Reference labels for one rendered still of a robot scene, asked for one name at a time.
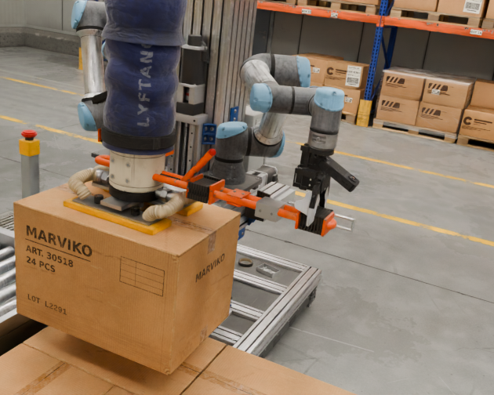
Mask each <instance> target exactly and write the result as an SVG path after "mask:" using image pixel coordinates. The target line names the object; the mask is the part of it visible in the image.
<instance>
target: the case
mask: <svg viewBox="0 0 494 395"><path fill-rule="evenodd" d="M76 196H77V194H76V193H75V192H73V191H72V190H70V188H69V186H68V184H67V183H65V184H63V185H60V186H58V187H54V188H52V189H49V190H46V191H43V192H41V193H38V194H35V195H32V196H30V197H26V198H24V199H21V200H19V201H14V202H13V212H14V239H15V266H16V312H17V313H19V314H21V315H23V316H25V317H29V318H30V319H33V320H35V321H38V322H40V323H43V324H46V325H48V326H49V327H52V328H55V329H57V330H60V331H62V332H65V333H67V334H69V335H73V336H74V337H76V338H79V339H82V340H84V341H86V342H89V343H92V344H93V345H96V346H99V347H101V348H103V349H105V350H109V351H111V352H113V353H116V354H118V355H120V356H123V357H126V358H128V359H130V360H132V361H135V362H137V363H140V364H142V365H145V366H147V367H149V368H153V369H154V370H156V371H159V372H162V373H164V374H166V375H171V374H172V373H173V372H174V371H175V370H176V369H177V368H178V367H179V366H180V365H181V364H182V363H183V362H184V361H185V360H186V359H187V358H188V357H189V356H190V355H191V354H192V353H193V352H194V351H195V350H196V349H197V348H198V347H199V346H200V345H201V344H202V342H203V341H204V340H205V339H206V338H207V337H208V336H209V335H210V334H211V333H212V332H213V331H214V330H215V329H216V328H217V327H218V326H219V325H220V324H221V323H222V322H223V321H224V320H225V319H226V318H227V317H228V316H229V310H230V304H231V291H232V284H233V278H234V265H235V258H236V251H237V245H238V232H239V225H240V218H241V213H240V212H236V211H232V210H229V209H226V208H221V207H218V206H215V205H208V204H206V203H202V202H201V203H202V204H203V208H202V209H200V210H199V211H197V212H195V213H193V214H191V215H190V216H183V215H180V214H177V213H175V214H173V215H171V216H168V217H167V218H165V219H169V220H171V221H172V222H171V226H169V227H167V228H165V229H164V230H162V231H160V232H158V233H156V234H155V235H150V234H145V233H143V232H140V231H138V230H134V229H131V228H128V227H126V226H122V225H119V224H117V223H112V222H110V221H107V220H105V219H101V218H98V217H95V216H91V215H89V214H86V213H84V212H80V211H77V210H74V209H72V208H68V207H65V206H64V201H65V200H67V199H69V198H73V197H76Z"/></svg>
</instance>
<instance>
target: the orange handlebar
mask: <svg viewBox="0 0 494 395"><path fill-rule="evenodd" d="M173 153H174V149H173V150H172V151H170V152H169V153H166V154H165V156H166V157H167V156H169V155H171V154H173ZM95 162H96V163H97V164H98V165H103V166H106V167H109V168H110V156H109V155H99V156H97V157H95ZM162 174H166V175H168V176H173V177H175V178H179V179H182V178H183V176H180V175H177V174H174V173H171V172H166V171H162ZM152 179H153V180H155V181H158V182H161V183H166V184H168V185H172V186H175V187H179V188H183V189H185V190H186V189H187V182H184V181H181V180H178V179H174V178H170V177H167V176H162V175H159V174H154V175H153V176H152ZM250 194H251V193H250V192H247V191H244V190H239V189H235V190H231V189H227V188H225V187H221V188H220V191H217V190H214V192H213V195H212V196H213V197H214V198H218V199H220V200H224V201H226V202H225V203H226V204H229V205H233V206H237V207H239V208H241V207H242V206H245V207H248V208H253V209H256V202H257V201H258V200H260V199H261V197H256V196H253V195H250ZM298 211H299V210H297V209H296V208H295V207H292V206H289V205H285V207H284V209H281V208H280V209H279V211H278V216H280V217H283V218H286V219H291V220H294V221H296V214H297V212H298ZM336 225H337V221H336V220H335V219H334V218H332V220H331V221H330V222H328V224H327V227H326V230H332V229H334V228H335V227H336Z"/></svg>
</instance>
